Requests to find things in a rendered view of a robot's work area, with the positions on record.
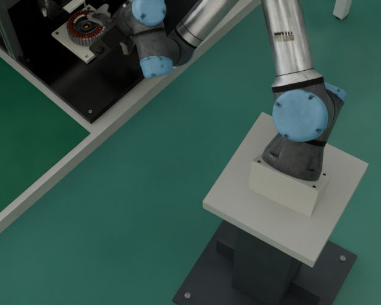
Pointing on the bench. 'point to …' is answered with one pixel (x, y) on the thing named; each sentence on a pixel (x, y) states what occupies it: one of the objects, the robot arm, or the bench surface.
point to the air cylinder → (52, 9)
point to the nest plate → (62, 36)
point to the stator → (87, 35)
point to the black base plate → (76, 98)
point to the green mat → (22, 134)
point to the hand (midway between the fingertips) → (105, 37)
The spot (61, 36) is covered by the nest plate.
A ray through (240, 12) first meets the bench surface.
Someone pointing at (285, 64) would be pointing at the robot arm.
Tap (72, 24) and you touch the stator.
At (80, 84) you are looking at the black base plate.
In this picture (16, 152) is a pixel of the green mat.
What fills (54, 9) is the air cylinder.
